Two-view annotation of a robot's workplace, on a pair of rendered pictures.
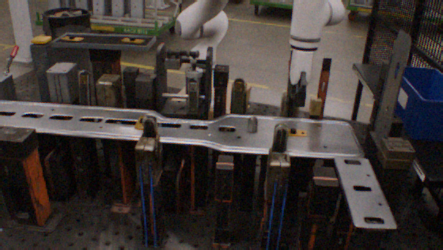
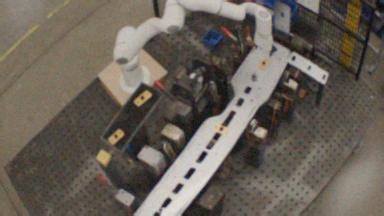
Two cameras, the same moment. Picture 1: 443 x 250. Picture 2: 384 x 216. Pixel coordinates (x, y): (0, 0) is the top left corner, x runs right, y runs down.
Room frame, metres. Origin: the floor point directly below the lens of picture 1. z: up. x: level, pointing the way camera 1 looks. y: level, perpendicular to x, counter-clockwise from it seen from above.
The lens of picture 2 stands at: (0.51, 1.27, 3.07)
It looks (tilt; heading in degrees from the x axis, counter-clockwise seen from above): 58 degrees down; 306
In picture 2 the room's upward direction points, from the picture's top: 7 degrees counter-clockwise
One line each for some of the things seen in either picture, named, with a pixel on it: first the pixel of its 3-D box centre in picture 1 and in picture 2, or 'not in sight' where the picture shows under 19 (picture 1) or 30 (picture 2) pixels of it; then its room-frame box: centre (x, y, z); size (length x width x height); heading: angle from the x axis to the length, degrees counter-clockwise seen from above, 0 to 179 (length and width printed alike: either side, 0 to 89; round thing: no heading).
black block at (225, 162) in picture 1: (224, 204); (273, 118); (0.90, -0.01, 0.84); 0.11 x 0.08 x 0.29; 177
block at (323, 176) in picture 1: (316, 215); (293, 86); (0.87, -0.28, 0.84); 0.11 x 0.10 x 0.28; 177
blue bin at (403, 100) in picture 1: (425, 100); (274, 6); (1.14, -0.65, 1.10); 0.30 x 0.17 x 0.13; 176
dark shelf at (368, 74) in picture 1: (409, 110); (262, 7); (1.24, -0.66, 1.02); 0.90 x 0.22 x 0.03; 177
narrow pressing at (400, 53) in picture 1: (391, 89); (281, 20); (1.03, -0.48, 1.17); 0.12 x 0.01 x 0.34; 177
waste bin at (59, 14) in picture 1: (70, 45); not in sight; (3.95, 1.65, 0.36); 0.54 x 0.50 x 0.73; 161
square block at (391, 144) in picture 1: (383, 195); (296, 56); (0.92, -0.48, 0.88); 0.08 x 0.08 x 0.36; 87
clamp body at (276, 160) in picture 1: (272, 208); (288, 100); (0.86, -0.15, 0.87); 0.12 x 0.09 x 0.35; 177
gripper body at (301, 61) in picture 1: (302, 62); (264, 38); (1.06, -0.21, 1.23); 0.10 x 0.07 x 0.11; 177
